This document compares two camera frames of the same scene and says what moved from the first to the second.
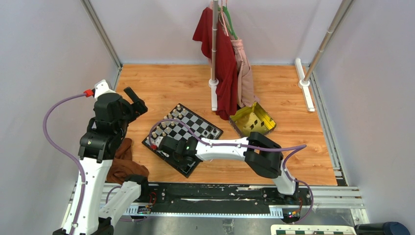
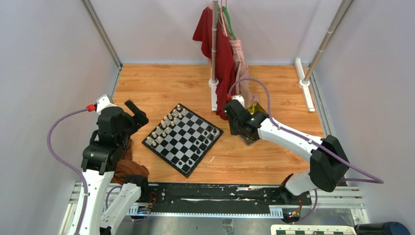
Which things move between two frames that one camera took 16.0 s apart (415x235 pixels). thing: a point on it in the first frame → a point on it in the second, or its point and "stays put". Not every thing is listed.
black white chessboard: (182, 123) stays put
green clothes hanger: (224, 8) stays put
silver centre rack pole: (214, 80) stays put
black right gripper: (184, 164) → (234, 131)
